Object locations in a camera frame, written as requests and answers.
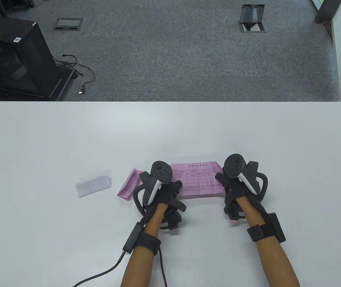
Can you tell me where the black wrist strap box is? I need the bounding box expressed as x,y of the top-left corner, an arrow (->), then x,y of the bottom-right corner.
246,213 -> 286,243
123,223 -> 162,255

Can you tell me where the person's left forearm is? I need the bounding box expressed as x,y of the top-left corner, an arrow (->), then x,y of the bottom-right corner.
120,203 -> 166,287

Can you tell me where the black equipment cabinet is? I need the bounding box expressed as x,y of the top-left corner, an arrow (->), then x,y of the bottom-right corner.
0,13 -> 75,101

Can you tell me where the black left wrist strap box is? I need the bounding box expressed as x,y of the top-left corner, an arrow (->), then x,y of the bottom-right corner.
123,223 -> 162,255

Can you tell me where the black white left hand controller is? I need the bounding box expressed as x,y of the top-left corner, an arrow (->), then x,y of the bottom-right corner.
132,161 -> 173,216

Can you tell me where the closed grey floor box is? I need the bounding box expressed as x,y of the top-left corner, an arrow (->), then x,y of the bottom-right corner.
54,18 -> 84,31

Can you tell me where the thick black left wrist cable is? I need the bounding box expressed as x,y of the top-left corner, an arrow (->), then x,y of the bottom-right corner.
72,251 -> 130,287

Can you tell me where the black right wrist strap box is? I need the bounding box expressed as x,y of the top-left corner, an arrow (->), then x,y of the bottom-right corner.
246,213 -> 286,243

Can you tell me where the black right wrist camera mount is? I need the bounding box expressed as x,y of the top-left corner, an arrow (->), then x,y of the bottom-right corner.
224,203 -> 247,224

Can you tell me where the person's right hand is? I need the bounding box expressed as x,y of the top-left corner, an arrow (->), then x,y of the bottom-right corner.
215,173 -> 268,214

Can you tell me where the pink paper invoice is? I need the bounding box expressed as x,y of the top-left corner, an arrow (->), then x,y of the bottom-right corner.
117,168 -> 142,201
170,161 -> 226,200

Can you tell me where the open grey floor box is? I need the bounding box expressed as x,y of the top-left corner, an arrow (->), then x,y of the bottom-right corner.
238,4 -> 267,33

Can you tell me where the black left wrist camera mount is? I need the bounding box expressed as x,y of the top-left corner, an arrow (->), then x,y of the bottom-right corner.
160,206 -> 183,230

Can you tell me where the thin black left wrist cable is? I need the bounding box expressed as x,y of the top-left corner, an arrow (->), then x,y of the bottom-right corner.
158,248 -> 168,287

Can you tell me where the black floor cable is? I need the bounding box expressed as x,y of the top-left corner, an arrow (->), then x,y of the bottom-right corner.
54,54 -> 96,95

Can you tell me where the black white hand controller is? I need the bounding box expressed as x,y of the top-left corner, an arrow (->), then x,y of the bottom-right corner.
223,154 -> 269,204
132,161 -> 173,216

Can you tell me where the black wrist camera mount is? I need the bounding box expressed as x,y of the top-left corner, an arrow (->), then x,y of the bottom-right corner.
160,206 -> 183,230
224,203 -> 247,224

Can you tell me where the white paper invoice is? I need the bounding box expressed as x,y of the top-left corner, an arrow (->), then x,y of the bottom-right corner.
75,170 -> 112,198

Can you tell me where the person's right forearm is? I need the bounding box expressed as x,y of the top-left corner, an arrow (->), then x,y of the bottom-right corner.
236,197 -> 301,287

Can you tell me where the person's left hand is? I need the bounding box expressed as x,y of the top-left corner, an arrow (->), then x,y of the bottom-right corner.
142,179 -> 186,214

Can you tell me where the dark grey post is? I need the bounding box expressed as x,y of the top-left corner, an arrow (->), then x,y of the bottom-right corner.
314,0 -> 341,24

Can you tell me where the black white right hand controller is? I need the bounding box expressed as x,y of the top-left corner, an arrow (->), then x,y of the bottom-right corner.
223,154 -> 269,204

